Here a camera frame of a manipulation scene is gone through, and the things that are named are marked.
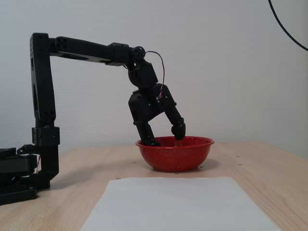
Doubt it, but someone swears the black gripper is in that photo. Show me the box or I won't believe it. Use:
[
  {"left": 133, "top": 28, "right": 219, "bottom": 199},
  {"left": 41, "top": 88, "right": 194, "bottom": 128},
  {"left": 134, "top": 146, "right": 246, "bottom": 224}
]
[{"left": 128, "top": 82, "right": 187, "bottom": 146}]

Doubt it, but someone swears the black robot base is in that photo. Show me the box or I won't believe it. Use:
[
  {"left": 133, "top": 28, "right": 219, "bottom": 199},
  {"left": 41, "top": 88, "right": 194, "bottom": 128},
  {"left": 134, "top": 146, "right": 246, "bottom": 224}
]
[{"left": 0, "top": 143, "right": 51, "bottom": 206}]

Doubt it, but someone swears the red speckled bowl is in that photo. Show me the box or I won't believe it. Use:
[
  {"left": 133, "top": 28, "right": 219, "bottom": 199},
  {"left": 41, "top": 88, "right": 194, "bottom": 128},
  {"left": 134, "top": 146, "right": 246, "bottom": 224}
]
[{"left": 135, "top": 135, "right": 216, "bottom": 173}]

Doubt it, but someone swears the white paper sheet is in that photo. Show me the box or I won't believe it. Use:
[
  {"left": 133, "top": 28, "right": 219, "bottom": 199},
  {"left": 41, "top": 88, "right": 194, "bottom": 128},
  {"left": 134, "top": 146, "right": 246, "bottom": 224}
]
[{"left": 79, "top": 177, "right": 282, "bottom": 231}]

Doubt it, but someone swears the black hanging cable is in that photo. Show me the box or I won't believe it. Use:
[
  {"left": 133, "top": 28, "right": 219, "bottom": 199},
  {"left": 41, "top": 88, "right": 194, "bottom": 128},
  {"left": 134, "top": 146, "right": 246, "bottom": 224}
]
[{"left": 268, "top": 0, "right": 308, "bottom": 52}]

